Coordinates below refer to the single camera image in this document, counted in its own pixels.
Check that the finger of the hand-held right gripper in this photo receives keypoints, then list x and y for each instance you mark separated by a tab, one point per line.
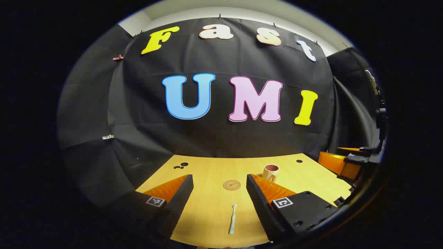
361	157
337	166

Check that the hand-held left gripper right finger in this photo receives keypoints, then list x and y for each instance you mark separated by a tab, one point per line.
258	202

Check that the wooden desktop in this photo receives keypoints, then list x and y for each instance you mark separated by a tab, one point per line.
211	207

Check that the red cloth clip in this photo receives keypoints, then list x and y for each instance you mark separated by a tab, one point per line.
118	58

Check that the silver cloth clip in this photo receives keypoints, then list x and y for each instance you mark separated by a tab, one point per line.
108	137

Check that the black backdrop cloth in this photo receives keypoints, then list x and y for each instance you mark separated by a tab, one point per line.
214	138

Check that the beige cup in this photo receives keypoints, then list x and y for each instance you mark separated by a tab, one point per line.
270	174

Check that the round wooden coaster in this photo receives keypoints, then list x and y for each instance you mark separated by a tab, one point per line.
232	185

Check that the pale green toothbrush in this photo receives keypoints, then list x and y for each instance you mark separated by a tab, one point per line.
232	223

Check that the black desk bracket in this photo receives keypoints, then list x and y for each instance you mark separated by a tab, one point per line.
340	201

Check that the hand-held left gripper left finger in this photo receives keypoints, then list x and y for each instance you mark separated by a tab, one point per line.
181	197

